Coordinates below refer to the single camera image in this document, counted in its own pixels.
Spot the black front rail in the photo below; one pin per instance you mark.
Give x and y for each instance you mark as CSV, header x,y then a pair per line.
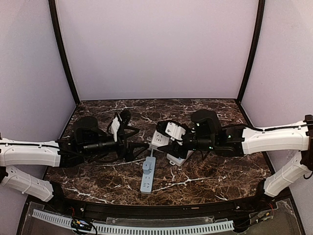
x,y
233,209

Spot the white cube socket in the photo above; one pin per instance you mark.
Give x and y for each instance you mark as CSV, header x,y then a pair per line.
x,y
158,140

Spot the white slotted cable duct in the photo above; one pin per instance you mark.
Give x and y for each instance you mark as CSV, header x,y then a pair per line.
x,y
118,226

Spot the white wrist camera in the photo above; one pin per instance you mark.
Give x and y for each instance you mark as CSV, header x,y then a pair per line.
x,y
174,131
115,125

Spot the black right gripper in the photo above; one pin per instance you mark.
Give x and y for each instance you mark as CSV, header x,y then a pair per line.
x,y
176,142

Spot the right black frame post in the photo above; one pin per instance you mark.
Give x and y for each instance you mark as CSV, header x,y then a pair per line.
x,y
253,49

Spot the black frame post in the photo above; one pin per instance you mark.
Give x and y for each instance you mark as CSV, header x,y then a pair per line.
x,y
61,49
253,49

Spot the blue power strip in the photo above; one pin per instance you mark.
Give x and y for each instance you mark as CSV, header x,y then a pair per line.
x,y
147,179

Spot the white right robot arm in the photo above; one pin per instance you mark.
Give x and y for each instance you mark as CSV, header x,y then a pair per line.
x,y
241,139

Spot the white multicolour power strip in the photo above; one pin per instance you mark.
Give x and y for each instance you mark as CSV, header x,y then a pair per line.
x,y
178,161

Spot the small circuit board left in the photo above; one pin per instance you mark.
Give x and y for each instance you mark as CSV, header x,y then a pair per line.
x,y
80,225

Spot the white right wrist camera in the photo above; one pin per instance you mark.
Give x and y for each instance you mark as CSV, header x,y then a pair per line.
x,y
174,131

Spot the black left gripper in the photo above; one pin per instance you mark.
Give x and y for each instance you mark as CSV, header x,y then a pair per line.
x,y
124,146

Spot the left black frame post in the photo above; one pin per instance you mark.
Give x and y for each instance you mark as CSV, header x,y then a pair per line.
x,y
61,49

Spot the blue plug adapter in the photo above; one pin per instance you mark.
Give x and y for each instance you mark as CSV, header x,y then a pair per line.
x,y
146,167

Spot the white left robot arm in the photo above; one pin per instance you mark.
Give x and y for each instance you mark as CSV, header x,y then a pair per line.
x,y
58,153

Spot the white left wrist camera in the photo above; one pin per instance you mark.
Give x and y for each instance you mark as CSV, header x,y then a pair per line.
x,y
115,125

